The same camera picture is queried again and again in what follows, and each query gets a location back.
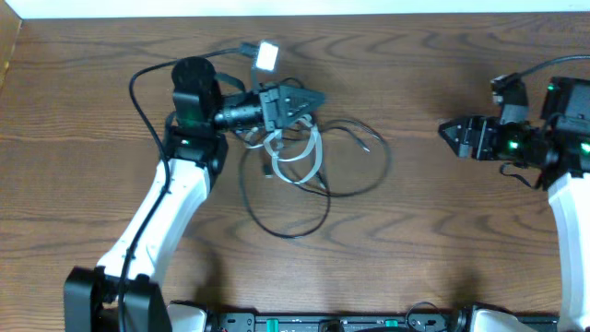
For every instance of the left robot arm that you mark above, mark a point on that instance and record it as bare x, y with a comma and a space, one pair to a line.
123, 291

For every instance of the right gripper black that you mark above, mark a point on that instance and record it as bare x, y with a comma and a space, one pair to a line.
481, 126

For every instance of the cardboard panel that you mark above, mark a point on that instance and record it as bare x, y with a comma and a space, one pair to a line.
10, 26

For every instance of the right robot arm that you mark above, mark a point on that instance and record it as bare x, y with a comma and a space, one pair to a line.
559, 150

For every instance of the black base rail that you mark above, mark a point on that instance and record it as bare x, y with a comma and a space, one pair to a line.
422, 316

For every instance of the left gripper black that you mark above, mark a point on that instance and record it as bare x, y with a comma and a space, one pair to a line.
268, 100

